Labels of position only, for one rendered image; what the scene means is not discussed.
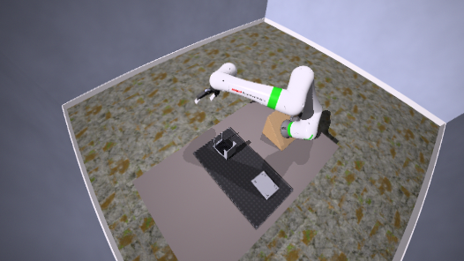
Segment white rectangular frame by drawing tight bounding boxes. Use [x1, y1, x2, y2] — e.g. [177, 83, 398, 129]
[251, 171, 279, 199]

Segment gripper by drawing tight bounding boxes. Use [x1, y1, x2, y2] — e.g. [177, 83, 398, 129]
[195, 85, 220, 104]

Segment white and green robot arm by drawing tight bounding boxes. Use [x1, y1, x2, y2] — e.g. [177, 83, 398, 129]
[210, 63, 323, 140]

